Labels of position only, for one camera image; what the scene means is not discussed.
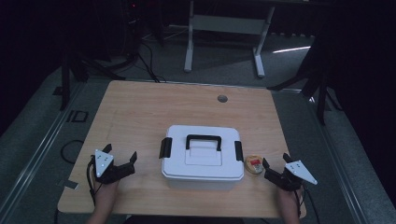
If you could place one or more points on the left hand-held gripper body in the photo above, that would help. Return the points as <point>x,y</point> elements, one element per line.
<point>104,169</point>

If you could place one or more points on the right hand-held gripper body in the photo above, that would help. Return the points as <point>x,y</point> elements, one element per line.
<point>295,174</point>

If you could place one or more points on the round pastry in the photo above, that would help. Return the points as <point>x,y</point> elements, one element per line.
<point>254,164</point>

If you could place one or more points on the white plastic storage box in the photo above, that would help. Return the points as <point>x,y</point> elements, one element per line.
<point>202,182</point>

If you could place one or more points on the person's left hand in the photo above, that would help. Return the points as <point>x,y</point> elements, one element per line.
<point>106,196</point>

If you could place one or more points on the person's right hand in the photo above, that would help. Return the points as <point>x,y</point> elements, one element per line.
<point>289,202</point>

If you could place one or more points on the black tripod stand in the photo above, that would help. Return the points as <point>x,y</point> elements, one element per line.
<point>320,93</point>
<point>67,81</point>

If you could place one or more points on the grey round table grommet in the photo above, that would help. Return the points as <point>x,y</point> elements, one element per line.
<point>222,99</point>

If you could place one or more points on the metal floor rail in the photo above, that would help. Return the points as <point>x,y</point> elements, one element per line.
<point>40,146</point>
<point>336,158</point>

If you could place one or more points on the white metal desk frame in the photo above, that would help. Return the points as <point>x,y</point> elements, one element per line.
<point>229,25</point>

